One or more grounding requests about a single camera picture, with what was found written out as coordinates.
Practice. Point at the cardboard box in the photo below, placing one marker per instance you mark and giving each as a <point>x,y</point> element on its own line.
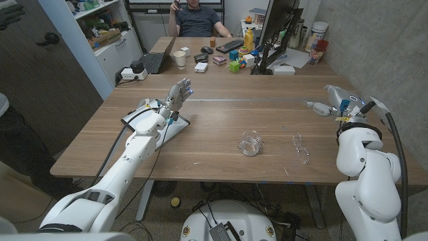
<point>105,38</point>

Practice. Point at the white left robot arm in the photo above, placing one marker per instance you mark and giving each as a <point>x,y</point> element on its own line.
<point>120,170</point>

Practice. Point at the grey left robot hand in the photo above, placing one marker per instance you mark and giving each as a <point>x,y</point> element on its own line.
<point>175,97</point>

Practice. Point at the red snack bag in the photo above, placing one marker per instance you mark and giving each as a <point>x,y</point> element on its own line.
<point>317,53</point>

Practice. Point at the seated person in dark shirt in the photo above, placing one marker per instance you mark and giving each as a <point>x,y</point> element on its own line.
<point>197,20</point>

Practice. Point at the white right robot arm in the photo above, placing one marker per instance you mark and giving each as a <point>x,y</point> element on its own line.
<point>368,180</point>

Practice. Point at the black computer monitor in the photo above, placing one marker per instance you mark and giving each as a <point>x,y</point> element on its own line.
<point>275,18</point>

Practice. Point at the black keyboard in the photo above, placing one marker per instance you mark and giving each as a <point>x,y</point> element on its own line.
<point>230,45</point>

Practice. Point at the green cube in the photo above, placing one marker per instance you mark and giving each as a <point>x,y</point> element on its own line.
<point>234,66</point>

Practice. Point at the clear plastic glasses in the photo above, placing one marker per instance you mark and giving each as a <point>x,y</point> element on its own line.
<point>301,149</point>

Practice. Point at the white printed canister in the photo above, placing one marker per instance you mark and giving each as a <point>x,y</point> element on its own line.
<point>316,35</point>

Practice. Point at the white cube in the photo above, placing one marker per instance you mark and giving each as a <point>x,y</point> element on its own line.
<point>249,60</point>

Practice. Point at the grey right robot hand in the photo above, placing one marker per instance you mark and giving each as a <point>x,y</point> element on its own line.
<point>344,100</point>

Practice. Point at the black laptop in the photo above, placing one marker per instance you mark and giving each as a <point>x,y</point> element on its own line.
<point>154,62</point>

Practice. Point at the white power strip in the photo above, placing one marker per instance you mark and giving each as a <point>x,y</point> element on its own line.
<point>128,75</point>

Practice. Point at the small wooden block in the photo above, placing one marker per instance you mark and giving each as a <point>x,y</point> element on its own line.
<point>212,41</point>

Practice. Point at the flat white small box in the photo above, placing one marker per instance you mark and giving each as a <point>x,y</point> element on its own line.
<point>201,67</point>

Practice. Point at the clear glass cup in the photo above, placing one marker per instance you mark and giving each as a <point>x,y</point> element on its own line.
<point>250,144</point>

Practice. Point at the small white block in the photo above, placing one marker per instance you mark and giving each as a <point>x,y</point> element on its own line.
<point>185,51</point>

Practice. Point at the yellow squeeze bottle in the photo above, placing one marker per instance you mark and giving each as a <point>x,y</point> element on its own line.
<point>248,40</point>

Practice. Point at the white shelf cabinet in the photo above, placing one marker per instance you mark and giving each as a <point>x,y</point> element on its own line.
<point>113,60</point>

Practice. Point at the yellow ball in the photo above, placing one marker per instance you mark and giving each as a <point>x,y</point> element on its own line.
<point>175,202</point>

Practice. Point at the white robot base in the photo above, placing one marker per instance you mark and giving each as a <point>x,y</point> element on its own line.
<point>230,217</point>

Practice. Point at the white paper cup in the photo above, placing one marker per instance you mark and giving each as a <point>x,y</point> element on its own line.
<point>180,60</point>

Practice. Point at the black power adapter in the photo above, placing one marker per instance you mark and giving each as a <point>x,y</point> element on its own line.
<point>137,67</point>

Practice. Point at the standing person in dark trousers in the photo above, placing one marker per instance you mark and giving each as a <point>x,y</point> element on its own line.
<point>20,147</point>

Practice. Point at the multicoloured puzzle cube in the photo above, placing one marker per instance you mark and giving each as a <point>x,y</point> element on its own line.
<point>241,62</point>

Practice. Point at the black computer mouse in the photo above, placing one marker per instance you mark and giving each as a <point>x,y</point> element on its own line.
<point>207,50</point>

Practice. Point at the small tabletop whiteboard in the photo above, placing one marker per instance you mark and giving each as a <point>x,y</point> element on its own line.
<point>175,129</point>

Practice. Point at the white table leg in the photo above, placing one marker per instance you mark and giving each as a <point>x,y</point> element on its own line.
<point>145,201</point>

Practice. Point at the teal blue cube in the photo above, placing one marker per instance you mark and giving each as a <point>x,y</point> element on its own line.
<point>233,55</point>

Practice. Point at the white paper sheet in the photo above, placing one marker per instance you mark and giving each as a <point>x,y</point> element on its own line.
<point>296,58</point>

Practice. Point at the white rectangular device box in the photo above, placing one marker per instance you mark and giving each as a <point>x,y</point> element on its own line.
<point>283,70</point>

